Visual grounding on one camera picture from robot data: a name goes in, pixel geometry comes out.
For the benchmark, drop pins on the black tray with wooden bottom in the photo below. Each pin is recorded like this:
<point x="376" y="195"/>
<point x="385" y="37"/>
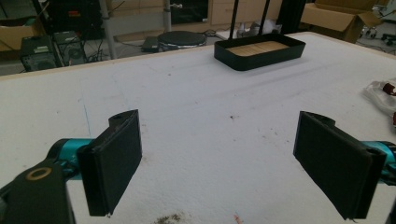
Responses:
<point x="258" y="51"/>

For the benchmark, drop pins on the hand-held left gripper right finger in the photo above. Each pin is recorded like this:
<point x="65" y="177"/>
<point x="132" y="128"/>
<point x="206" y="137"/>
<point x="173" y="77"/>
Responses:
<point x="334" y="165"/>

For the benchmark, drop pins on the open cardboard box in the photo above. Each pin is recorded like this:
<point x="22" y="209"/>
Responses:
<point x="341" y="18"/>

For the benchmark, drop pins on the wooden cabinet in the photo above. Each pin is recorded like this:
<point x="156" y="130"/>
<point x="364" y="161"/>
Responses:
<point x="243" y="11"/>

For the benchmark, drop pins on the black metal stand rod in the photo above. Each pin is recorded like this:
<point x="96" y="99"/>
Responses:
<point x="264" y="17"/>
<point x="233" y="19"/>

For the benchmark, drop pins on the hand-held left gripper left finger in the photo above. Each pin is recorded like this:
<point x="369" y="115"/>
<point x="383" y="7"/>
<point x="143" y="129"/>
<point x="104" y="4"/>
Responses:
<point x="113" y="165"/>

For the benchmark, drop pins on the grey metal stand pole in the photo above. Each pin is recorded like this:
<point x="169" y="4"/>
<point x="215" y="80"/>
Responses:
<point x="167" y="15"/>
<point x="108" y="28"/>

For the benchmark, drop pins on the clear plastic bag with red items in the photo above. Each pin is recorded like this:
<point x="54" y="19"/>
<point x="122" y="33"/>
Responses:
<point x="381" y="96"/>

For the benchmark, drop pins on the round black disc base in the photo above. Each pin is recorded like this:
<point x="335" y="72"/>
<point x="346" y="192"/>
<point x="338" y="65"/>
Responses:
<point x="182" y="39"/>

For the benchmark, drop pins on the black power adapter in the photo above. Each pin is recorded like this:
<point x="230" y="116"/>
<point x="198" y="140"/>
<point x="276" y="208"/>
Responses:
<point x="150" y="44"/>

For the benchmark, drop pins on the black computer case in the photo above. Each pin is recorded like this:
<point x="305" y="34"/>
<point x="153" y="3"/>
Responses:
<point x="53" y="51"/>

